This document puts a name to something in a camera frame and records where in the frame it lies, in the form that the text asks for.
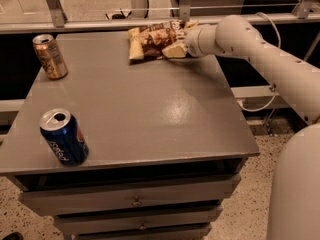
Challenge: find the metal railing frame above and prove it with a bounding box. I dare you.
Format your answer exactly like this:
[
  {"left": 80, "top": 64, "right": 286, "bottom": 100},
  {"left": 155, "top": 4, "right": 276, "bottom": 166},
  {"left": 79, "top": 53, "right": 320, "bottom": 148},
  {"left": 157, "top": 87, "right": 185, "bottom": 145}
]
[{"left": 0, "top": 0, "right": 319, "bottom": 34}]

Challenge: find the brown chip bag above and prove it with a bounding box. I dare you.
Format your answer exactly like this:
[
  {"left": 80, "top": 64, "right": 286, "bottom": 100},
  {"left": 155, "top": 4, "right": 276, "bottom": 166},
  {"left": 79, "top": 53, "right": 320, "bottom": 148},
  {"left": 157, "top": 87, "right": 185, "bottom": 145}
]
[{"left": 128, "top": 20, "right": 190, "bottom": 62}]

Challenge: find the orange soda can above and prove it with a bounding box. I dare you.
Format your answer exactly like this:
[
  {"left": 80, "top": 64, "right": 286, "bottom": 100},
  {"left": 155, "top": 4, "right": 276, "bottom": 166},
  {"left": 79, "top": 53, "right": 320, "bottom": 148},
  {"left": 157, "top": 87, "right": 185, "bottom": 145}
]
[{"left": 32, "top": 34, "right": 68, "bottom": 80}]

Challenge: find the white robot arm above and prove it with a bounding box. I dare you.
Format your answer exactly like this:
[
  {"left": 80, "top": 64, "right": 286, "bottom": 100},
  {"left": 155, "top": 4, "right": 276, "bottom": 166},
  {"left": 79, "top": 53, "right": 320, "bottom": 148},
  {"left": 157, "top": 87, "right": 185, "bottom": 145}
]
[{"left": 184, "top": 15, "right": 320, "bottom": 240}]

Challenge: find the white cable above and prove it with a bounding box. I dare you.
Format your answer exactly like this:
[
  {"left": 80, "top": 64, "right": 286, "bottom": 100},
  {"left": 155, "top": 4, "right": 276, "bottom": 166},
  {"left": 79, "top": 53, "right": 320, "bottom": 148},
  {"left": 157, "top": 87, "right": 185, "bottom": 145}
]
[{"left": 239, "top": 12, "right": 282, "bottom": 113}]

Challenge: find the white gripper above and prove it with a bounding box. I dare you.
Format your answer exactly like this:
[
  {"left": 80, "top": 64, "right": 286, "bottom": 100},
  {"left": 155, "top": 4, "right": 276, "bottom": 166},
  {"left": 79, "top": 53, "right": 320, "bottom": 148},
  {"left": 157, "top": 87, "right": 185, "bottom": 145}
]
[{"left": 161, "top": 21, "right": 220, "bottom": 58}]

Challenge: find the grey drawer cabinet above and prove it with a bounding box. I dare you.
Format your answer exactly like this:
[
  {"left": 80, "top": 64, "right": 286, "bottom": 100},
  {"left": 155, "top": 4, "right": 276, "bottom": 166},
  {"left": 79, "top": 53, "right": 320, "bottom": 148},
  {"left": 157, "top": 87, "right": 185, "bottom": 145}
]
[{"left": 0, "top": 32, "right": 258, "bottom": 240}]

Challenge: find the blue Pepsi can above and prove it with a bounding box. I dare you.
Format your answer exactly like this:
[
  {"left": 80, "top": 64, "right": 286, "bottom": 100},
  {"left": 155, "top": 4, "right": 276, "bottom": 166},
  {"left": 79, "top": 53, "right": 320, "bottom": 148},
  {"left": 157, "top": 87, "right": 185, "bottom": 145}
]
[{"left": 39, "top": 108, "right": 89, "bottom": 166}]

